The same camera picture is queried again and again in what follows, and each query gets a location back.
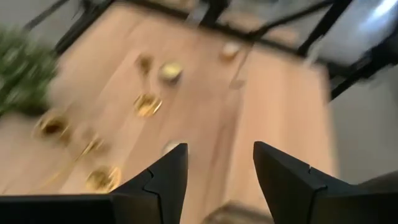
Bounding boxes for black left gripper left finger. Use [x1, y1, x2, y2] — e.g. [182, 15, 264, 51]
[0, 142, 189, 224]

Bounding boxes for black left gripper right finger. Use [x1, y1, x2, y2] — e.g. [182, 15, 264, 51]
[252, 141, 398, 224]

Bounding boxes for medium gold candlestick holder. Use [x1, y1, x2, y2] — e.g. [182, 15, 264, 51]
[32, 108, 123, 194]

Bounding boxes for short gold candlestick holder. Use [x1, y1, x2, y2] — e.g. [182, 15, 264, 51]
[134, 52, 164, 119]

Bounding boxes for candle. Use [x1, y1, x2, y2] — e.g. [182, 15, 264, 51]
[158, 60, 184, 85]
[220, 42, 242, 62]

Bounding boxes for green potted plant black pot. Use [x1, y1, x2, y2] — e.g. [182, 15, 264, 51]
[0, 26, 60, 118]

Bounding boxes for black aluminium table frame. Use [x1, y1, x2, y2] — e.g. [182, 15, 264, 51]
[23, 0, 398, 100]

